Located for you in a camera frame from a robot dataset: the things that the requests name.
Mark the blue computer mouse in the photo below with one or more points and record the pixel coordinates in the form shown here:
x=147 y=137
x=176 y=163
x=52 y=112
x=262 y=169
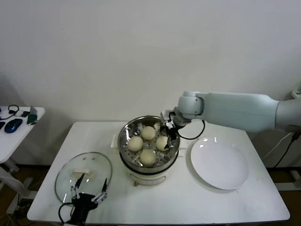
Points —
x=13 y=126

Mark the white round plate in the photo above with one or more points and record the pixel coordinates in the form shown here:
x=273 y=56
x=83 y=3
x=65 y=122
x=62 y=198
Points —
x=218 y=162

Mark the steel steamer basket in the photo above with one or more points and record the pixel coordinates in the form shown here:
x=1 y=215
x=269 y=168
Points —
x=127 y=134

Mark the white side table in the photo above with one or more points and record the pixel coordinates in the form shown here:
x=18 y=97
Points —
x=14 y=141

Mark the small black white device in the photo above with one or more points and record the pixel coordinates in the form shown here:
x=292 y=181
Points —
x=23 y=114

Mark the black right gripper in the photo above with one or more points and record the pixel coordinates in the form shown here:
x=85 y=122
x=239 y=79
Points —
x=173 y=134

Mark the white steamed baozi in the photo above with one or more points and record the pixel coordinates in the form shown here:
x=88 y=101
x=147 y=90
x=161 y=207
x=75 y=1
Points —
x=161 y=143
x=136 y=144
x=147 y=158
x=148 y=133

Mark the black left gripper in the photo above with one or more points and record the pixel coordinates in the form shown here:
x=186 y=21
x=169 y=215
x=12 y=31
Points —
x=84 y=204

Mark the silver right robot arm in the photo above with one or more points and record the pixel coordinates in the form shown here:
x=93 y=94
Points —
x=235 y=110

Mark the white electric cooker pot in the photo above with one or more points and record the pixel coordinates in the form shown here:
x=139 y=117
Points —
x=145 y=180

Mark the black flat device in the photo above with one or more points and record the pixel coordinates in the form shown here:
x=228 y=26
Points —
x=2 y=126

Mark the white desk base frame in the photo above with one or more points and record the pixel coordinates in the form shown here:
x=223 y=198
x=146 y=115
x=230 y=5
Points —
x=295 y=175

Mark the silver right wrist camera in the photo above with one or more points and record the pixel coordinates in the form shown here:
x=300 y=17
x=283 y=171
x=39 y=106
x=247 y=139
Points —
x=167 y=121

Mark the green small box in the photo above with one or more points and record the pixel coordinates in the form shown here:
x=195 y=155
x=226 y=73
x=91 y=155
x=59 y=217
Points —
x=31 y=118

